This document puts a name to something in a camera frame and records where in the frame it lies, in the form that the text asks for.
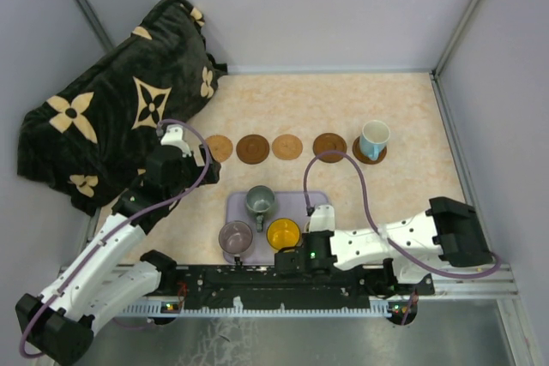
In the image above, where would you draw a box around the woven rattan coaster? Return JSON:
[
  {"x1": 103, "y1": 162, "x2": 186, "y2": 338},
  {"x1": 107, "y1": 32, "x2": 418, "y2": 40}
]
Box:
[
  {"x1": 206, "y1": 135, "x2": 233, "y2": 163},
  {"x1": 272, "y1": 134, "x2": 303, "y2": 160}
]

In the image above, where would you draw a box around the dark wooden coaster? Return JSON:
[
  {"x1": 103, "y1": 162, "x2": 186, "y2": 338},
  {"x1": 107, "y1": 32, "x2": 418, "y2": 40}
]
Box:
[
  {"x1": 353, "y1": 136, "x2": 388, "y2": 165},
  {"x1": 312, "y1": 133, "x2": 347, "y2": 164},
  {"x1": 236, "y1": 135, "x2": 270, "y2": 165}
]

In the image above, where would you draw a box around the white mug blue handle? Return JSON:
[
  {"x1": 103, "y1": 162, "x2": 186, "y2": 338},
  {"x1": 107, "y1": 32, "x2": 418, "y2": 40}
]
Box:
[{"x1": 359, "y1": 120, "x2": 390, "y2": 161}]

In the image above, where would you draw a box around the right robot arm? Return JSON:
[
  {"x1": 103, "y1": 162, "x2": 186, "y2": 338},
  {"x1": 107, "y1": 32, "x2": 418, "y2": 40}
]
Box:
[{"x1": 274, "y1": 197, "x2": 501, "y2": 294}]

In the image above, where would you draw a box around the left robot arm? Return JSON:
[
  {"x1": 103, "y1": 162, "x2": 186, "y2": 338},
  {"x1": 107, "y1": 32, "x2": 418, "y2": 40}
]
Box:
[{"x1": 15, "y1": 142, "x2": 220, "y2": 365}]

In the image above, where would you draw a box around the yellow glass mug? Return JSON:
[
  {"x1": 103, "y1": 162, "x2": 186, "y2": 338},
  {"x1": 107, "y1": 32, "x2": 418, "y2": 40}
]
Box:
[{"x1": 267, "y1": 218, "x2": 301, "y2": 250}]

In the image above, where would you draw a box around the lavender plastic tray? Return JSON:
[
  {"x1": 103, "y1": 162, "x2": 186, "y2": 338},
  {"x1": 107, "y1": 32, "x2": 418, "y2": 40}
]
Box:
[{"x1": 226, "y1": 191, "x2": 309, "y2": 266}]

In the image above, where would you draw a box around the purple glass mug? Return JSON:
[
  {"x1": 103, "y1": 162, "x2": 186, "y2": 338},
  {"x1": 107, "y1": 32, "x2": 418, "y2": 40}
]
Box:
[{"x1": 218, "y1": 220, "x2": 254, "y2": 264}]

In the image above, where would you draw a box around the grey green mug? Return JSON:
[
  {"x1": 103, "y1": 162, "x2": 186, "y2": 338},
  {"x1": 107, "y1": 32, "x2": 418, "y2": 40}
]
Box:
[{"x1": 245, "y1": 185, "x2": 277, "y2": 232}]

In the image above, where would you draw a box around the black floral plush blanket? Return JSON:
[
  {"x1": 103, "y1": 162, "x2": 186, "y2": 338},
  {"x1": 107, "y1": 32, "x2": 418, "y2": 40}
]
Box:
[{"x1": 17, "y1": 0, "x2": 227, "y2": 214}]

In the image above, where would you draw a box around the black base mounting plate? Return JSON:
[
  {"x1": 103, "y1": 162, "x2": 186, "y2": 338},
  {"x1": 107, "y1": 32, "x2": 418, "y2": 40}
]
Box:
[{"x1": 145, "y1": 261, "x2": 434, "y2": 310}]

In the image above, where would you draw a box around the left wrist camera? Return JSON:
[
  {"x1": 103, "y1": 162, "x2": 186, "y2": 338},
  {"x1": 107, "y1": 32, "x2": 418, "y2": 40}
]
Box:
[{"x1": 160, "y1": 124, "x2": 192, "y2": 158}]

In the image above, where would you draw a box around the aluminium frame rail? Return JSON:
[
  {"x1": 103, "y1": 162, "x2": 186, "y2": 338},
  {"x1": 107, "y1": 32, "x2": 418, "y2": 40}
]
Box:
[{"x1": 51, "y1": 262, "x2": 520, "y2": 320}]

